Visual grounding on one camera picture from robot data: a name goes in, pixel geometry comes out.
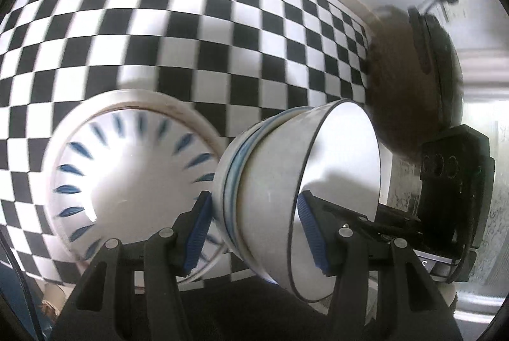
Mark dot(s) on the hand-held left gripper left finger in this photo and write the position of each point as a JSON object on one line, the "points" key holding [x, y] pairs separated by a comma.
{"points": [[197, 233]]}

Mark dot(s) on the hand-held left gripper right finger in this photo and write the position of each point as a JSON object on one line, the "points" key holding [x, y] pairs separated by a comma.
{"points": [[312, 237]]}

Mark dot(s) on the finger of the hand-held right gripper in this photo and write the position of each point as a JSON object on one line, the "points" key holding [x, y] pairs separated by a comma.
{"points": [[393, 219]]}

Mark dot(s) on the white bowl blue rim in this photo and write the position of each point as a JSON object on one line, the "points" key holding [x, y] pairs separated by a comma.
{"points": [[222, 189]]}

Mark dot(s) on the white bowl with blue stripes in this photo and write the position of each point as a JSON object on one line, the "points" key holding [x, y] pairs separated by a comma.
{"points": [[274, 181]]}

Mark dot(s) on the white plate blue leaf pattern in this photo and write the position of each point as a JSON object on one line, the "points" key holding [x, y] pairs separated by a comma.
{"points": [[131, 174]]}

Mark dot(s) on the white plate with blue dashes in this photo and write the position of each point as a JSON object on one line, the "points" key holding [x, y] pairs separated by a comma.
{"points": [[131, 96]]}

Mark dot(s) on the brown round cooker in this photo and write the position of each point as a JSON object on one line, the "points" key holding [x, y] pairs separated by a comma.
{"points": [[401, 86]]}

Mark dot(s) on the black and white checkered mat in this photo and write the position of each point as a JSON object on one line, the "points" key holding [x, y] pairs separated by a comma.
{"points": [[159, 26]]}

